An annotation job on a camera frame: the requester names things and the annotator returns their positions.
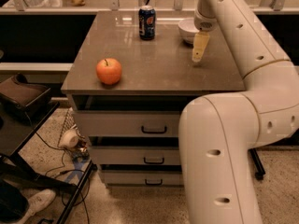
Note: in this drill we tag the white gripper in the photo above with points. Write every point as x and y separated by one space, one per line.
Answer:
204 22

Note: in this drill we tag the white ceramic bowl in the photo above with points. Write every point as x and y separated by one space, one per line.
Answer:
187 30

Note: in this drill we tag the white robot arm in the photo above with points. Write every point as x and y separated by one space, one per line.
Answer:
216 131

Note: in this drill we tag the red-orange apple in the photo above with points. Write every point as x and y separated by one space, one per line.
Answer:
109 71

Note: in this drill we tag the blue Pepsi soda can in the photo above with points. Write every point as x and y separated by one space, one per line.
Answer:
147 16

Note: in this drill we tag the grey drawer cabinet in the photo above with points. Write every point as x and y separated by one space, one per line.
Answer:
157 76

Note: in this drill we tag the top grey drawer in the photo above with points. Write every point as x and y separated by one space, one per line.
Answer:
127 123

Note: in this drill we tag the grey drawer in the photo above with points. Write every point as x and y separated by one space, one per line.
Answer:
127 123
141 178
135 155

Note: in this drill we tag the black metal floor leg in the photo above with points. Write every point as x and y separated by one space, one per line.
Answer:
259 170

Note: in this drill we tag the middle grey drawer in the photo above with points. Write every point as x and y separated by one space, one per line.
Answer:
135 155

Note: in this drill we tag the white round device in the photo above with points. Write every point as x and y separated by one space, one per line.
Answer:
69 139

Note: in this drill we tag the bottom grey drawer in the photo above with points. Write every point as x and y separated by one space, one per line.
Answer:
141 178

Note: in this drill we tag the dark brown pouch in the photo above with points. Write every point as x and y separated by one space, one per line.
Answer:
17 93

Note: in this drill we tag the black side cart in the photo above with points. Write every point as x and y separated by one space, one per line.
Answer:
14 134

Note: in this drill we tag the white sneaker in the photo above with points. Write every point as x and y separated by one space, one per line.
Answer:
37 203

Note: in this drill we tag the wire mesh basket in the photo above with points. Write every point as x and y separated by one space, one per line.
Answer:
80 150

